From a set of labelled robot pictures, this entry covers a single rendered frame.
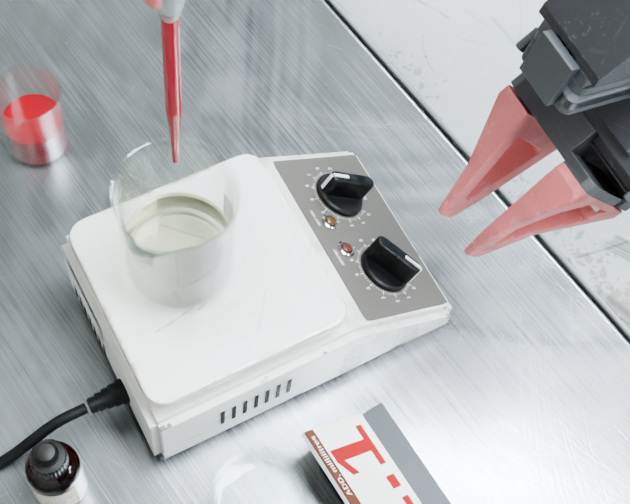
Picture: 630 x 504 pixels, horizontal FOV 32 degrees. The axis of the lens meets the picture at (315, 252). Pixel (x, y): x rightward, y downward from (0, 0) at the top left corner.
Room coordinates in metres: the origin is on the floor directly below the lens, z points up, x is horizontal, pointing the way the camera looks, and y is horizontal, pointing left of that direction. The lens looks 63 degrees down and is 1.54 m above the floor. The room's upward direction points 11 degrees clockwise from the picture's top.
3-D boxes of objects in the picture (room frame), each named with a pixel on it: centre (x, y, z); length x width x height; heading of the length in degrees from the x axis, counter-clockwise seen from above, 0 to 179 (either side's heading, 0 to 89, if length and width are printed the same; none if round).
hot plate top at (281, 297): (0.26, 0.06, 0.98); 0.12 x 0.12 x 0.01; 38
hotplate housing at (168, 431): (0.27, 0.04, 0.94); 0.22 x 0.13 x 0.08; 128
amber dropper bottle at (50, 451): (0.15, 0.12, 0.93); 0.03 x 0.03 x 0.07
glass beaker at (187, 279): (0.25, 0.07, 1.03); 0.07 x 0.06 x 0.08; 165
